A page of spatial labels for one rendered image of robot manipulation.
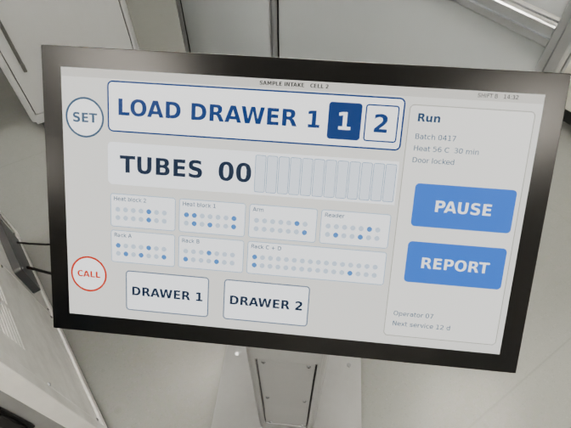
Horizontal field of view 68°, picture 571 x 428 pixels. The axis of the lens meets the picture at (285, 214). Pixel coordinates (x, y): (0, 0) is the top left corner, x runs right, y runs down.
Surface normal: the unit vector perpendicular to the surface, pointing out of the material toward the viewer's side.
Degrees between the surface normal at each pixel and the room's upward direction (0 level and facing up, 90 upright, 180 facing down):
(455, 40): 90
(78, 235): 50
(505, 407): 0
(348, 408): 5
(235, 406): 5
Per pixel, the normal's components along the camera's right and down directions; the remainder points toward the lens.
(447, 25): -0.83, 0.43
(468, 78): -0.07, 0.18
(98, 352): 0.00, -0.63
